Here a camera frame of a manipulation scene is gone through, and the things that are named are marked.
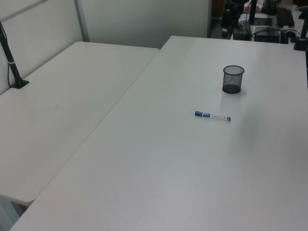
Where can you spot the blue and white marker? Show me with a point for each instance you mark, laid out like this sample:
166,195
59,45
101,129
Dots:
199,113

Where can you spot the black mesh pen cup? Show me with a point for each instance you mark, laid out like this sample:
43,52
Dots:
231,89

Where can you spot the white side table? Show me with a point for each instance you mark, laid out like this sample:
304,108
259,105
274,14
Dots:
60,108

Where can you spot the small black box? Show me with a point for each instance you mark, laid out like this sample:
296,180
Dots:
226,19

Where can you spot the black equipment box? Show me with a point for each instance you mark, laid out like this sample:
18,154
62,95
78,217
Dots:
241,32

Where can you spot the black controller unit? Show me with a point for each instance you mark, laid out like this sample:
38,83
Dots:
268,33

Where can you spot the black vertical pole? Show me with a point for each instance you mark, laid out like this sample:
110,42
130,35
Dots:
252,12

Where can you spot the grey metal partition post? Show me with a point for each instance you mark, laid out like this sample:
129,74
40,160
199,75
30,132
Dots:
83,24

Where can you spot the black clamped camera stand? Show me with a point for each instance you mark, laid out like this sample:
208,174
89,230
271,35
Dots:
300,44
15,72

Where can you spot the grey metal partition rail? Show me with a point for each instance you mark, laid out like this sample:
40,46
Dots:
24,10

